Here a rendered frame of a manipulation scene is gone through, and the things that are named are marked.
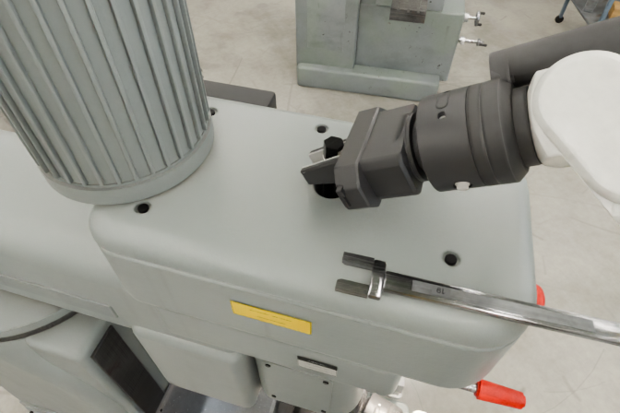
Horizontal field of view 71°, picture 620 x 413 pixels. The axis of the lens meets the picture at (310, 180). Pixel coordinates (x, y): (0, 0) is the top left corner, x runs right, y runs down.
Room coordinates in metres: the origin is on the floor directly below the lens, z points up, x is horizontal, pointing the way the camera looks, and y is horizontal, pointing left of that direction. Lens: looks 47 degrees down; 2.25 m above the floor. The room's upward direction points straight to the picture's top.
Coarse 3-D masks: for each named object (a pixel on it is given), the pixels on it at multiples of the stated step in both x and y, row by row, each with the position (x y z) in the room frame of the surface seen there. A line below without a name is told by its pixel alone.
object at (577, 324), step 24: (360, 264) 0.22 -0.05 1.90; (384, 264) 0.22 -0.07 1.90; (336, 288) 0.19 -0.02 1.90; (360, 288) 0.19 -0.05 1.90; (384, 288) 0.19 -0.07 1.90; (408, 288) 0.19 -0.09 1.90; (432, 288) 0.19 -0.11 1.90; (456, 288) 0.19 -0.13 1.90; (480, 312) 0.17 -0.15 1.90; (504, 312) 0.17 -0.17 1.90; (528, 312) 0.17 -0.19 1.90; (552, 312) 0.17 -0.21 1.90; (600, 336) 0.15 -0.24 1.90
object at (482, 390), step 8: (472, 384) 0.17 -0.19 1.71; (480, 384) 0.17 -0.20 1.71; (488, 384) 0.17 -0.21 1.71; (496, 384) 0.17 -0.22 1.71; (472, 392) 0.17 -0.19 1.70; (480, 392) 0.16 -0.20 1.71; (488, 392) 0.16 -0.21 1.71; (496, 392) 0.16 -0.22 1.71; (504, 392) 0.16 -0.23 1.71; (512, 392) 0.16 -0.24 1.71; (520, 392) 0.16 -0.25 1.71; (488, 400) 0.16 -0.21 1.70; (496, 400) 0.15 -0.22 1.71; (504, 400) 0.15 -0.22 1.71; (512, 400) 0.15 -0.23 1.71; (520, 400) 0.15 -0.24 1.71; (520, 408) 0.15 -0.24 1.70
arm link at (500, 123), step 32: (576, 32) 0.30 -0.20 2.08; (608, 32) 0.29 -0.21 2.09; (512, 64) 0.31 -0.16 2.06; (544, 64) 0.30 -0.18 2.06; (480, 96) 0.28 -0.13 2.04; (512, 96) 0.28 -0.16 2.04; (480, 128) 0.25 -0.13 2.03; (512, 128) 0.25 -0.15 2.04; (480, 160) 0.24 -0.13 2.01; (512, 160) 0.24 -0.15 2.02; (544, 160) 0.23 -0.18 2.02
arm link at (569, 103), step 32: (576, 64) 0.25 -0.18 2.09; (608, 64) 0.24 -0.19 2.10; (544, 96) 0.24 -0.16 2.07; (576, 96) 0.23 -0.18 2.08; (608, 96) 0.23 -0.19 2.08; (544, 128) 0.23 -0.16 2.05; (576, 128) 0.22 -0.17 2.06; (608, 128) 0.21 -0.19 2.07; (576, 160) 0.20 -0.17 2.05; (608, 160) 0.19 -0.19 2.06; (608, 192) 0.18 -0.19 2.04
